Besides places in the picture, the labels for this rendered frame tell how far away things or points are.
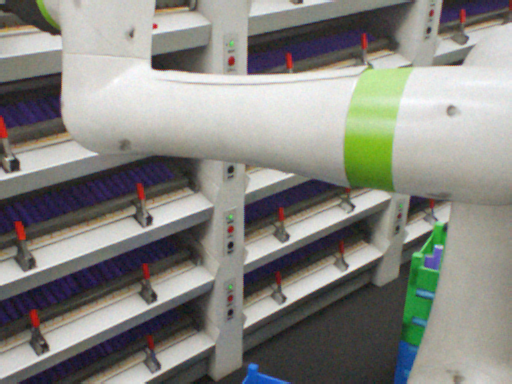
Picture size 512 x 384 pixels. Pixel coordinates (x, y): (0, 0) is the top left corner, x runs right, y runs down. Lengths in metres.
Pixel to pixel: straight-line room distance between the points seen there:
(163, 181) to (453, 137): 0.97
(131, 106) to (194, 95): 0.08
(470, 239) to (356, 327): 1.19
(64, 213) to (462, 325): 0.81
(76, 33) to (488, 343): 0.62
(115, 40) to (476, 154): 0.39
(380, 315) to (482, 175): 1.49
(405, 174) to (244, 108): 0.17
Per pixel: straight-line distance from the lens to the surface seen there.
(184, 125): 0.71
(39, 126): 1.27
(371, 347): 1.94
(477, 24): 2.32
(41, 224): 1.34
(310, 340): 1.93
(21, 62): 1.17
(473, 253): 0.86
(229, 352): 1.76
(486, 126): 0.60
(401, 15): 1.94
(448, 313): 0.92
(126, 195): 1.43
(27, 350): 1.40
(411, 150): 0.61
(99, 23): 0.77
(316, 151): 0.64
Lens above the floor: 1.16
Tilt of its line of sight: 29 degrees down
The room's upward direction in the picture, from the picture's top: 1 degrees counter-clockwise
